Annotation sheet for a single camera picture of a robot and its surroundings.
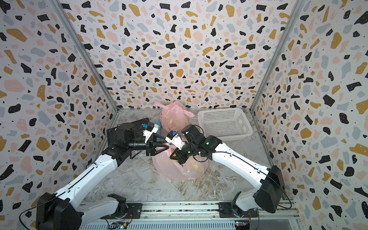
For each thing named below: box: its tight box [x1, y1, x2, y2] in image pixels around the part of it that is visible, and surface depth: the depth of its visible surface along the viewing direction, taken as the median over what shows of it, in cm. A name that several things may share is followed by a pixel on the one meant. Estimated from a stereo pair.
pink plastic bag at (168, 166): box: [151, 143, 209, 181], surface depth 74 cm
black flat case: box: [106, 117, 150, 146], surface depth 62 cm
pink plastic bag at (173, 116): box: [153, 100, 196, 133], surface depth 102 cm
